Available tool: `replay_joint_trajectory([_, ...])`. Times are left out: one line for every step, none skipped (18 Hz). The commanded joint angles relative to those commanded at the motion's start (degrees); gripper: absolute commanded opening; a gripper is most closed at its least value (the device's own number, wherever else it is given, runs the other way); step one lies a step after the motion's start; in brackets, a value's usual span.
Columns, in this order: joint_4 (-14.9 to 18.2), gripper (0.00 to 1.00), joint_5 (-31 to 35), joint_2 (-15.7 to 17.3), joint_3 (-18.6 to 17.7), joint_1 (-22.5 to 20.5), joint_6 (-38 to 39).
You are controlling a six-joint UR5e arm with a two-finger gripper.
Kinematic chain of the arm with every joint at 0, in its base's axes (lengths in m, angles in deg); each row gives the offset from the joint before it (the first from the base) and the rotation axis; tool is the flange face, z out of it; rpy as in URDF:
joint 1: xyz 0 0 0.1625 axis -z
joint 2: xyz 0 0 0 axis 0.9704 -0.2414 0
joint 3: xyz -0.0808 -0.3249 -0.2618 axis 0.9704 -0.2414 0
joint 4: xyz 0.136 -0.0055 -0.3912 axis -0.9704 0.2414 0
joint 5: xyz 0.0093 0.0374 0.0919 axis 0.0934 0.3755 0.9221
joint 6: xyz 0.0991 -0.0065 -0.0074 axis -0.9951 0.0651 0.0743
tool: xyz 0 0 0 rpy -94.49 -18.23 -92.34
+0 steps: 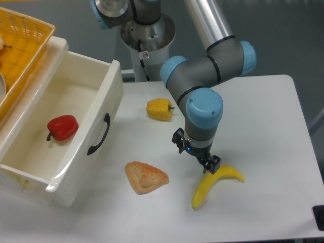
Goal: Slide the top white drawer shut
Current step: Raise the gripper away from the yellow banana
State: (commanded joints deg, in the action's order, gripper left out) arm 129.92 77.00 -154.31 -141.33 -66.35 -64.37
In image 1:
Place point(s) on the yellow woven basket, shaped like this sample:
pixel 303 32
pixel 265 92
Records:
pixel 27 38

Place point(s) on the triangular pastry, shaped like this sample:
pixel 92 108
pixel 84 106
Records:
pixel 145 178

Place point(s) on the white drawer cabinet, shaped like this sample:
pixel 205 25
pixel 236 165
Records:
pixel 21 125

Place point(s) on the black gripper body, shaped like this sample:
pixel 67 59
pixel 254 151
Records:
pixel 201 153

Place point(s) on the black object at table edge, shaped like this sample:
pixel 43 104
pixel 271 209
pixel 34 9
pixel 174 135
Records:
pixel 318 212

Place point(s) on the yellow bell pepper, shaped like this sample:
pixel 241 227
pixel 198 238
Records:
pixel 160 109

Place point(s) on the white drawer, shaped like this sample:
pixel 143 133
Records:
pixel 52 139

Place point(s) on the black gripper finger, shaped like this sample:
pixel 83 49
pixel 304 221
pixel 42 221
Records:
pixel 210 163
pixel 178 139

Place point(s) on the yellow banana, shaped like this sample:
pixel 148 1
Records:
pixel 209 180

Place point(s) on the red bell pepper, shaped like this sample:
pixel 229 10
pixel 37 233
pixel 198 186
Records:
pixel 62 127

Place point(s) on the grey bowl in basket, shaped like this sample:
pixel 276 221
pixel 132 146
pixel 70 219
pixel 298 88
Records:
pixel 3 88

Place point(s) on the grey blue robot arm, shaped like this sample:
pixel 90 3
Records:
pixel 190 83

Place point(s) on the pale fruit in basket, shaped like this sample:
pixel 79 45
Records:
pixel 3 45

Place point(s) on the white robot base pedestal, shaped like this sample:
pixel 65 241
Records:
pixel 149 46

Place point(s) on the black top drawer handle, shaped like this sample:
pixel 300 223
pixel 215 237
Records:
pixel 102 131

